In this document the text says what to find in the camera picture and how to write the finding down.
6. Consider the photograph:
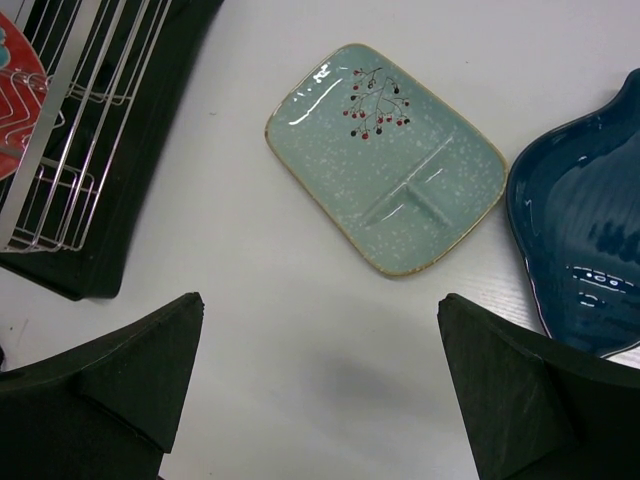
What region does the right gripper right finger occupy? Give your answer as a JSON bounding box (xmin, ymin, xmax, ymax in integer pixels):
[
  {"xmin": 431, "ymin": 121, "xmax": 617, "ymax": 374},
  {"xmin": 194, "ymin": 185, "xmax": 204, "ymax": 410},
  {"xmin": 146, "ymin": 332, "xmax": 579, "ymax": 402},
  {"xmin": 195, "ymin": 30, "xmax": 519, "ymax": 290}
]
[{"xmin": 437, "ymin": 294, "xmax": 639, "ymax": 479}]

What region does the light teal divided rectangular plate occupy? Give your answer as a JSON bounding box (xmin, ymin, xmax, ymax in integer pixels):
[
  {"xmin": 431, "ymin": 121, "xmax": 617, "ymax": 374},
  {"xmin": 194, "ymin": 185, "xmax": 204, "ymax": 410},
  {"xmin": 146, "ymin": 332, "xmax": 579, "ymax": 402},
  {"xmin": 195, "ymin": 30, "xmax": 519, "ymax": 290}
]
[{"xmin": 264, "ymin": 43, "xmax": 508, "ymax": 277}]

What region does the black drip tray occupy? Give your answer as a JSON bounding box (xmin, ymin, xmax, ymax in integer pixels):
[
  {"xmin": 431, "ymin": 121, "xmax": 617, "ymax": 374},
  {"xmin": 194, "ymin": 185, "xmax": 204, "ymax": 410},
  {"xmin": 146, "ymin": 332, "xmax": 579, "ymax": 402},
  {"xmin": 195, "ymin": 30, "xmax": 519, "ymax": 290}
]
[{"xmin": 1, "ymin": 1, "xmax": 220, "ymax": 301}]

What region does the metal wire dish rack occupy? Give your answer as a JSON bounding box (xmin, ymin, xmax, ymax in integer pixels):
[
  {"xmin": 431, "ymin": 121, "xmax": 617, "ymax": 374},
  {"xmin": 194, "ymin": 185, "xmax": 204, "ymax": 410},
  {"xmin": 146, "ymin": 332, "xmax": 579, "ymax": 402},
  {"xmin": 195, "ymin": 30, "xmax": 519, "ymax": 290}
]
[{"xmin": 1, "ymin": 1, "xmax": 172, "ymax": 254}]

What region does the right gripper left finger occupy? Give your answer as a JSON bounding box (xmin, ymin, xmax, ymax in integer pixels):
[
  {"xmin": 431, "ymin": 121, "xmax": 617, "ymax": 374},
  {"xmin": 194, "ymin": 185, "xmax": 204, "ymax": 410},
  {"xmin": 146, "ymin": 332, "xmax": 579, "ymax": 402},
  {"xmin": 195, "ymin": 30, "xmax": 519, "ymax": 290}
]
[{"xmin": 1, "ymin": 292, "xmax": 204, "ymax": 479}]

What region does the dark blue leaf-shaped dish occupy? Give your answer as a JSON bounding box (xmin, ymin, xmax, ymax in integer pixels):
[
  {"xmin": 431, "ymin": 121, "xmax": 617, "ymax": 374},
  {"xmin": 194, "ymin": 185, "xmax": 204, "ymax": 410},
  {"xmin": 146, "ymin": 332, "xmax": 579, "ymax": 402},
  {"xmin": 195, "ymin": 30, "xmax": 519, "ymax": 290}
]
[{"xmin": 505, "ymin": 70, "xmax": 639, "ymax": 358}]

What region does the red and teal round plate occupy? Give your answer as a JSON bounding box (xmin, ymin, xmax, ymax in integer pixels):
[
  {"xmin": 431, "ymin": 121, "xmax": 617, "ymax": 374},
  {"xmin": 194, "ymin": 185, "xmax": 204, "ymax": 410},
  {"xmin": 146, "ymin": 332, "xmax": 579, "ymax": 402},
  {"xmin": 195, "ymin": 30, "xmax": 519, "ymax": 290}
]
[{"xmin": 1, "ymin": 14, "xmax": 47, "ymax": 180}]

